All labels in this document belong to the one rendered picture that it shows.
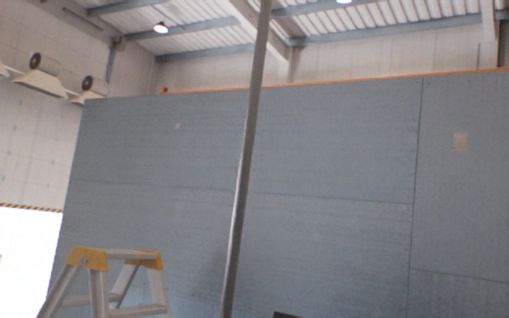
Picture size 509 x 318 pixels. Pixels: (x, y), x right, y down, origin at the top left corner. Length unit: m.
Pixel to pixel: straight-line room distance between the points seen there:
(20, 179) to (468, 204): 11.32
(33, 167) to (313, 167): 10.85
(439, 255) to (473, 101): 0.62
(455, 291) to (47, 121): 11.66
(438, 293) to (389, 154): 0.58
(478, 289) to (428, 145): 0.57
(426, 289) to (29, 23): 11.86
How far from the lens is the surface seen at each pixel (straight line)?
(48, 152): 12.71
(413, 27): 11.61
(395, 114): 2.00
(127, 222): 2.70
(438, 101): 1.98
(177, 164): 2.51
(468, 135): 1.93
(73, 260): 1.92
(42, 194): 12.68
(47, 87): 11.83
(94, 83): 12.60
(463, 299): 1.87
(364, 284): 1.94
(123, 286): 2.18
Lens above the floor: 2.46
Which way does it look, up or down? 9 degrees up
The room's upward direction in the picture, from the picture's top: 7 degrees clockwise
